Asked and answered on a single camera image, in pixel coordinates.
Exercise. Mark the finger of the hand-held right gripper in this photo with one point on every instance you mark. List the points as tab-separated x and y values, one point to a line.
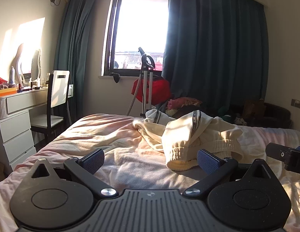
280	153

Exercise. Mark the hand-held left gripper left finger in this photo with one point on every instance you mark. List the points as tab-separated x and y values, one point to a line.
93	161

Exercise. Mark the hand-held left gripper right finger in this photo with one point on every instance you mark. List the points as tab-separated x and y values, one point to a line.
208	162

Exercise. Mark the cream pants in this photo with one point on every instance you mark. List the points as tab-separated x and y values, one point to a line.
179	135

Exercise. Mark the dark clothes pile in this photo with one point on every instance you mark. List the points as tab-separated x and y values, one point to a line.
229	116

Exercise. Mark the pink clothes pile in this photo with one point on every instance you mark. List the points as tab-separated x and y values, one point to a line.
181	102

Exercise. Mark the pastel pink bed blanket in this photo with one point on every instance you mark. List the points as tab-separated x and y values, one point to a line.
116	145

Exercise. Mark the brown paper bag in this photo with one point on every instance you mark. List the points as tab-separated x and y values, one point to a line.
254	108

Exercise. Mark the white dressing table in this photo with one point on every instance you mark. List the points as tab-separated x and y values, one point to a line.
17	130

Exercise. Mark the white black chair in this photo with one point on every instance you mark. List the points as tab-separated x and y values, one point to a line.
58	87

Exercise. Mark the red bag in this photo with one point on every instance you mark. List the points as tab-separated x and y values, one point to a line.
159	89

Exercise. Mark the row of cosmetic bottles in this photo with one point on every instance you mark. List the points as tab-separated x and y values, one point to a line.
37	83

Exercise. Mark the orange box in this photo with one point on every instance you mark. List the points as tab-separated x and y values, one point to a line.
6	92

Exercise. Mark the wavy white framed mirror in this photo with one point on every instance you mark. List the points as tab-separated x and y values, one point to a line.
29	62

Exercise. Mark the grey spray can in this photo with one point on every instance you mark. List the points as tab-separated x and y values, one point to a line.
12	76

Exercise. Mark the narrow teal curtain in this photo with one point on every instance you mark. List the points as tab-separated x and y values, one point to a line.
80	41

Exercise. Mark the wide teal curtain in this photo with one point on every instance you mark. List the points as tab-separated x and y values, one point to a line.
212	41

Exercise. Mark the red cloth item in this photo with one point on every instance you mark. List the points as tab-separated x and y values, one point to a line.
0	79

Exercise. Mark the dark framed window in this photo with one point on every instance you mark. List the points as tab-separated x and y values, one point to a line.
140	24

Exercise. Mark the bronze wall switch plate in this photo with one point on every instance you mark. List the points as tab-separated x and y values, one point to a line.
295	103

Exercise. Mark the white wall box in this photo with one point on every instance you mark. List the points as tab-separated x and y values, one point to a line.
71	90

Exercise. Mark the dark wall socket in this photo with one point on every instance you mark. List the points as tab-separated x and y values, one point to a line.
53	0

